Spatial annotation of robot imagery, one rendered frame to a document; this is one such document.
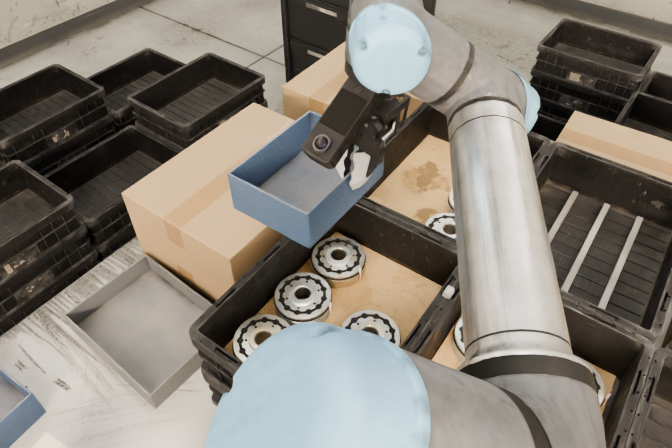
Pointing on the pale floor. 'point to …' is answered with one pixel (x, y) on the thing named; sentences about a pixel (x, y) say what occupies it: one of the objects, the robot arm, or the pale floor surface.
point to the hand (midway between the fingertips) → (348, 183)
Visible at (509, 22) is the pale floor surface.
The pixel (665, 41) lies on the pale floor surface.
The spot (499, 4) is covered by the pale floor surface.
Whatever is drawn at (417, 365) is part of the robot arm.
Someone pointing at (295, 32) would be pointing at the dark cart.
